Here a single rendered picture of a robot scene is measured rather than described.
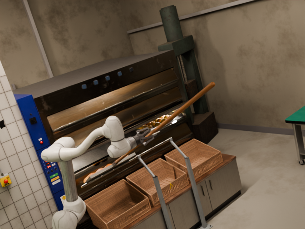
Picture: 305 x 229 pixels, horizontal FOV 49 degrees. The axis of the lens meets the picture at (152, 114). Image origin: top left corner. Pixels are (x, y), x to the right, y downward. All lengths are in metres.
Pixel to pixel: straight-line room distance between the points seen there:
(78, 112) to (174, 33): 3.17
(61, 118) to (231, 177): 2.31
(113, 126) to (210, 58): 4.85
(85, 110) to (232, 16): 3.59
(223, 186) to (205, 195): 0.33
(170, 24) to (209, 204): 3.43
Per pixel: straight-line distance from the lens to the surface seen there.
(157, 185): 3.72
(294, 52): 5.94
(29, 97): 3.57
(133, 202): 4.11
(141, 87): 4.19
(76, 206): 3.00
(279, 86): 6.24
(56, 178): 3.77
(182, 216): 4.15
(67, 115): 3.75
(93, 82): 3.86
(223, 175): 4.51
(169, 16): 6.42
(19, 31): 7.63
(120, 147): 2.37
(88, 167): 3.92
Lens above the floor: 2.50
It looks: 15 degrees down
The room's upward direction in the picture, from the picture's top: 16 degrees counter-clockwise
